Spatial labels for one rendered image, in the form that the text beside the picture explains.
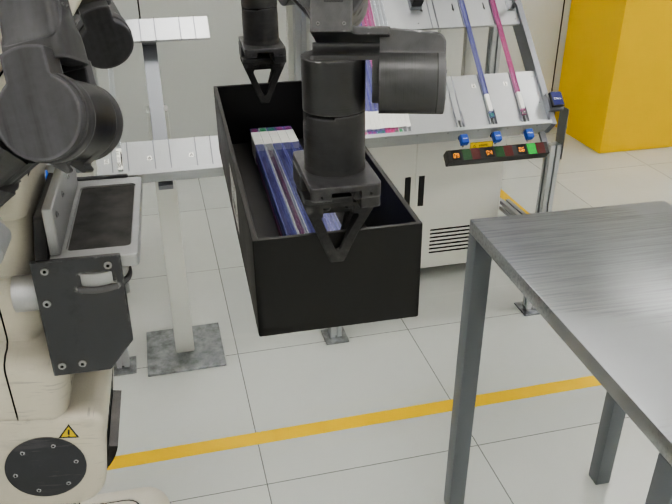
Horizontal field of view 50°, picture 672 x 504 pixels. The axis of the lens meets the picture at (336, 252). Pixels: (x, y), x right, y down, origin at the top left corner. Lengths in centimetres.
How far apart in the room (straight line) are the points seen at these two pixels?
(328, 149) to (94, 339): 42
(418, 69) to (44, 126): 32
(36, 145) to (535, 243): 101
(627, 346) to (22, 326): 86
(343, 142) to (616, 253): 90
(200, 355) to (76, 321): 157
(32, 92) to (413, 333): 204
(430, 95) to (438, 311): 210
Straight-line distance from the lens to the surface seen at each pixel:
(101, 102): 72
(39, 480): 111
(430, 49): 65
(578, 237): 150
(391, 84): 64
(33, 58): 68
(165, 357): 249
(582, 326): 122
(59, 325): 93
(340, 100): 64
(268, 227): 96
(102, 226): 97
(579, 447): 223
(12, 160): 72
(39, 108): 68
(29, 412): 104
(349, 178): 66
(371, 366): 241
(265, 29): 120
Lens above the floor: 144
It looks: 28 degrees down
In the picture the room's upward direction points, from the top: straight up
